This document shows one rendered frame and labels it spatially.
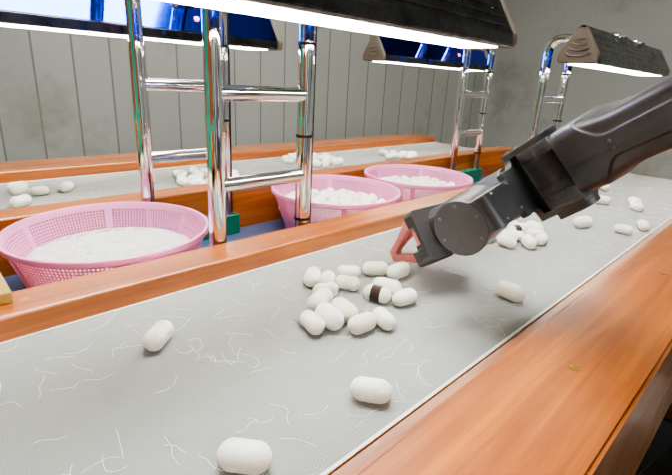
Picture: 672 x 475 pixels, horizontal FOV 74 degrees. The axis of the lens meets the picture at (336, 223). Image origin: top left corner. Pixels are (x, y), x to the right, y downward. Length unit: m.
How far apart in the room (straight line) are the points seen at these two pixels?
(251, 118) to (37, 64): 0.94
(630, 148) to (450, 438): 0.26
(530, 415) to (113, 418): 0.30
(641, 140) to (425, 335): 0.26
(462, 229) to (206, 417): 0.28
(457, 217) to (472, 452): 0.22
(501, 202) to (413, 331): 0.16
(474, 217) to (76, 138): 1.99
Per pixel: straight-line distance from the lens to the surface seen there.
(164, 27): 0.98
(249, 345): 0.45
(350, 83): 2.77
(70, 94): 2.24
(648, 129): 0.41
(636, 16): 3.18
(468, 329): 0.51
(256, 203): 0.98
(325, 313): 0.46
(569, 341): 0.48
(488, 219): 0.44
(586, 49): 1.09
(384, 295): 0.52
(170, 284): 0.55
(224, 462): 0.33
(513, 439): 0.35
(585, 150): 0.44
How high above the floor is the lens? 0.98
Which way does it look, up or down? 18 degrees down
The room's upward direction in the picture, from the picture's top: 3 degrees clockwise
